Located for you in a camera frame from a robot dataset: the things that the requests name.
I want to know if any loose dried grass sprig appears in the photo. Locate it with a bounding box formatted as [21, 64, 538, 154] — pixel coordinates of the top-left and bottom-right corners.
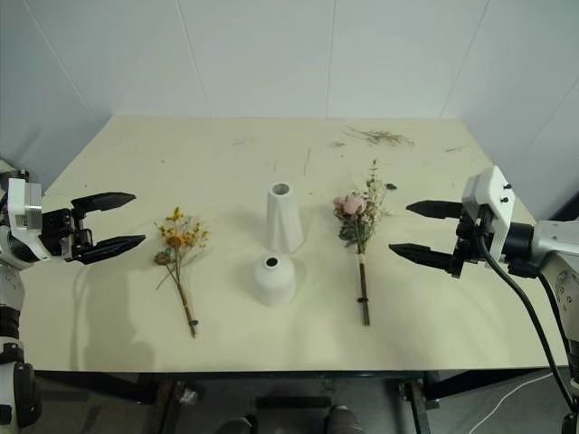
[344, 126, 416, 148]

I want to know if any tall white ceramic vase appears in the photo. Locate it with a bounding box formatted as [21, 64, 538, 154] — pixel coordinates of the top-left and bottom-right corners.
[263, 181, 306, 255]

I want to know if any yellow dried flower bouquet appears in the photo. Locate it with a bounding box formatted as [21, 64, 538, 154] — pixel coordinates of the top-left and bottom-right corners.
[153, 205, 212, 340]

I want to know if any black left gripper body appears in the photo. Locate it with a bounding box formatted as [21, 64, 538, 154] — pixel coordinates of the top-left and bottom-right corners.
[40, 206, 95, 263]

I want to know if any white floor cable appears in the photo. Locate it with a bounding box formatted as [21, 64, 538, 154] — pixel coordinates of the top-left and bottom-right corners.
[464, 373, 565, 434]

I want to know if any dark metal table frame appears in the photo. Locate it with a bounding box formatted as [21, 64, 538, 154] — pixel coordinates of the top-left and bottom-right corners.
[31, 366, 565, 434]

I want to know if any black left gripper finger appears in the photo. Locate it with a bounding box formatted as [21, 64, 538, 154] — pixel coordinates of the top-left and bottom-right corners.
[74, 234, 147, 266]
[71, 192, 138, 222]

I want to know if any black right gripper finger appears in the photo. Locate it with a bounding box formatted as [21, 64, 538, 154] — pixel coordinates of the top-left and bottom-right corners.
[405, 200, 465, 222]
[388, 242, 457, 273]

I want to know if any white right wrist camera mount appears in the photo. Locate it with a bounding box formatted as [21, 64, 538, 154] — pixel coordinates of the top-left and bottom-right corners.
[460, 165, 517, 264]

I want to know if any pink dried flower bouquet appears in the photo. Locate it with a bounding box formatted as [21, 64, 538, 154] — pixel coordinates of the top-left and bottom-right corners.
[332, 158, 394, 327]

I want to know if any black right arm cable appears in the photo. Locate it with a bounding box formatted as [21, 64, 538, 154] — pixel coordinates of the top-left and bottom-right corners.
[474, 216, 576, 424]

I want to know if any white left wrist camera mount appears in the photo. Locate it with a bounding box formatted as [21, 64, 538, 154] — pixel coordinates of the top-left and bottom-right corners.
[5, 176, 45, 261]

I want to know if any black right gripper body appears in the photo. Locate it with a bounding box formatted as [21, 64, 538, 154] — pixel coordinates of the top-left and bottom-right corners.
[450, 203, 494, 280]

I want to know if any dark rounded shape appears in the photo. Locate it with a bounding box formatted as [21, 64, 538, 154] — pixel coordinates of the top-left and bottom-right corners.
[215, 414, 260, 434]
[324, 403, 365, 434]

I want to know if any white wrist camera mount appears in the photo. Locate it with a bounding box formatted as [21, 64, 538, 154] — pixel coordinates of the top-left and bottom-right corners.
[460, 165, 517, 264]
[5, 176, 45, 261]

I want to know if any short round white vase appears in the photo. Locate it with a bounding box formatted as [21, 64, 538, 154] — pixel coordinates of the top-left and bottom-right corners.
[252, 253, 298, 307]

